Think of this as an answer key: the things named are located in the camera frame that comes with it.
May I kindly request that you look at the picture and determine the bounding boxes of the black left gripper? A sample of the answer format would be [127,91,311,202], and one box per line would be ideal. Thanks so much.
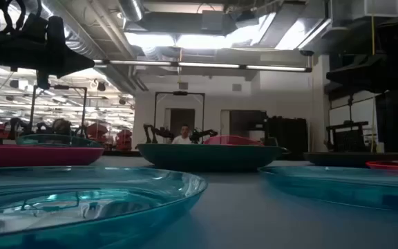
[15,15,95,90]

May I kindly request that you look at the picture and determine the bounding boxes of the clear teal plastic plate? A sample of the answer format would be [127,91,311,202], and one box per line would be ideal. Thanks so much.
[15,133,104,149]

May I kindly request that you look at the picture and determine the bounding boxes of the black plastic plate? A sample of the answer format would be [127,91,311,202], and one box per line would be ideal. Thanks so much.
[303,151,398,168]

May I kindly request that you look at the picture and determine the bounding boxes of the red plastic plate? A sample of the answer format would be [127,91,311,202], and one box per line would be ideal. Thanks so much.
[365,160,398,178]

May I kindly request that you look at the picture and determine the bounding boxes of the magenta plastic plate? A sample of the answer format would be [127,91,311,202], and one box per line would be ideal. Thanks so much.
[0,144,105,169]

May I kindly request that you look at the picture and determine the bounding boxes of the pink plastic plate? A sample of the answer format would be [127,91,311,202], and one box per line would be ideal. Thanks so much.
[204,135,265,147]

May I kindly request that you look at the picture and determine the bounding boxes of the large clear blue plastic plate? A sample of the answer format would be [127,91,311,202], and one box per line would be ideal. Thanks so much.
[0,165,209,249]

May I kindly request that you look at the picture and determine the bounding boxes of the black perforated cart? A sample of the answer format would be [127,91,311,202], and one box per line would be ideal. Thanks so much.
[325,120,370,153]

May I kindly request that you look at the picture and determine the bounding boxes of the red storage bins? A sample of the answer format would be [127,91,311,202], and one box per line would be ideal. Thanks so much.
[86,122,133,151]

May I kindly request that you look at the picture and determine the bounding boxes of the black cabinet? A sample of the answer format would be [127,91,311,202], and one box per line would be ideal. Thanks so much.
[267,116,309,157]

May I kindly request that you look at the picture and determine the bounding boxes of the long ceiling light strip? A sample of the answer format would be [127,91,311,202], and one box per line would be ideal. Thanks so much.
[93,59,313,73]

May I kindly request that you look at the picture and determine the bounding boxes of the person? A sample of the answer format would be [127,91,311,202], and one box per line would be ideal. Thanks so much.
[171,124,193,145]

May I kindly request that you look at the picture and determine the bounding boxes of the grey ceiling box unit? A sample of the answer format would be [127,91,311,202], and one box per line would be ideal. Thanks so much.
[201,10,238,35]

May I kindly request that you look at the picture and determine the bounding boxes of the grey table mat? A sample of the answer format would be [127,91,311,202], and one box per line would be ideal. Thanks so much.
[91,155,398,249]

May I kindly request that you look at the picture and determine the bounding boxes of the tall black background frame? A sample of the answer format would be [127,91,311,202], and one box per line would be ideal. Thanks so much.
[29,84,88,139]

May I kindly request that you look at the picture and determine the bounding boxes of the silver round air duct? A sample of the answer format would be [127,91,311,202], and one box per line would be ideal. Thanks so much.
[117,0,144,22]

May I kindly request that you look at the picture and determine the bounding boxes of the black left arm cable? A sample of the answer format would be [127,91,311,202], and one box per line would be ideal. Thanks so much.
[0,0,46,34]

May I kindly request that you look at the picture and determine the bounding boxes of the black background rig frame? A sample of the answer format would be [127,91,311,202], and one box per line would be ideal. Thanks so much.
[153,91,206,145]

